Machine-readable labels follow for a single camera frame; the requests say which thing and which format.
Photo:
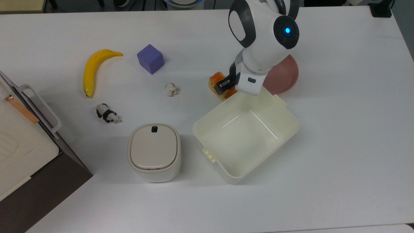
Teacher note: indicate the cream open square storage box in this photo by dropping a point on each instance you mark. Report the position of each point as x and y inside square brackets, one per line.
[245, 139]

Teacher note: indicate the black corner table clamp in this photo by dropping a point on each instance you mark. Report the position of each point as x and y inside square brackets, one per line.
[381, 8]

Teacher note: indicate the small cream lidded trash can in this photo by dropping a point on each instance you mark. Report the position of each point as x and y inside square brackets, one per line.
[154, 151]

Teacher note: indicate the pink round plate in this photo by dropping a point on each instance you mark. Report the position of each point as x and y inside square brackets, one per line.
[285, 74]

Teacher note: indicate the crumpled white paper ball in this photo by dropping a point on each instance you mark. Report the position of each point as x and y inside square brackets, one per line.
[171, 89]

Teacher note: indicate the black white panda figurine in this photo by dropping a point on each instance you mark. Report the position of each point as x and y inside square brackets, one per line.
[106, 113]

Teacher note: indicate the yellowish wooden table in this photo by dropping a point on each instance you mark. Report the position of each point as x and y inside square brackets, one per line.
[21, 5]

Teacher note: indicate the dark robot gripper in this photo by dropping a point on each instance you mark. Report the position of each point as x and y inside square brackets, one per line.
[251, 81]

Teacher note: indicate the purple cube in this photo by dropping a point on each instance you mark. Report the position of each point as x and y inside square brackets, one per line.
[150, 59]

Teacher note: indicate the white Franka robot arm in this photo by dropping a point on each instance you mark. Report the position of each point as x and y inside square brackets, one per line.
[262, 32]

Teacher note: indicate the yellow banana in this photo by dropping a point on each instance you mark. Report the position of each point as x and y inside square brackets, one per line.
[92, 69]

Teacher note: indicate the orange glazed bread loaf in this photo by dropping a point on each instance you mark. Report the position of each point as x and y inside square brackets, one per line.
[216, 78]

